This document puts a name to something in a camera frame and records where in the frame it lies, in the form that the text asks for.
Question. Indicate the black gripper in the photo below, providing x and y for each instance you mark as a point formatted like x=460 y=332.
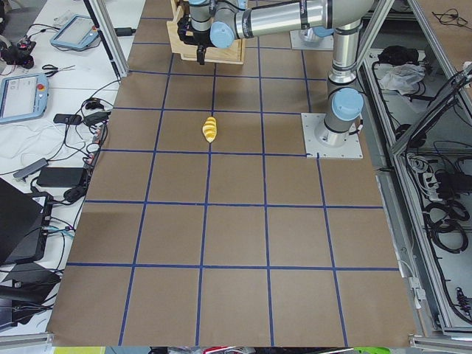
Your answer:
x=200 y=40

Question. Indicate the wooden drawer cabinet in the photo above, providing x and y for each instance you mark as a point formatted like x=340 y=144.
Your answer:
x=216 y=16

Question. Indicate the yellow croissant toy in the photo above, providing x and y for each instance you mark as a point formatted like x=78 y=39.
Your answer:
x=210 y=129

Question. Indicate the teach pendant far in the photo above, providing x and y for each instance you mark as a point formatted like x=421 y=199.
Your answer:
x=77 y=34

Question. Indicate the teach pendant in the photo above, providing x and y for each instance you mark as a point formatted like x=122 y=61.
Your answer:
x=24 y=97
x=77 y=34

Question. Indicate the black small device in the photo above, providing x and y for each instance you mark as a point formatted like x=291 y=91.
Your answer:
x=67 y=119

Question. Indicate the brown paper mat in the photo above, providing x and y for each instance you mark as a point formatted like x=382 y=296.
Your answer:
x=244 y=241

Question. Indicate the black power adapter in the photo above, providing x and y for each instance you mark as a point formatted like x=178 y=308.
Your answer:
x=60 y=176

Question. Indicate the teach pendant near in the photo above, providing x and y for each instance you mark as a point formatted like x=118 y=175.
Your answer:
x=24 y=97

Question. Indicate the black laptop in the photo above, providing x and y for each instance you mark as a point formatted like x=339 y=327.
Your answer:
x=24 y=218

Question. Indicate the aluminium frame post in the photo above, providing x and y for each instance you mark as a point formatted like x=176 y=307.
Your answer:
x=102 y=21

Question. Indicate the black handled scissors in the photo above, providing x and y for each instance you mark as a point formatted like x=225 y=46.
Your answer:
x=50 y=70

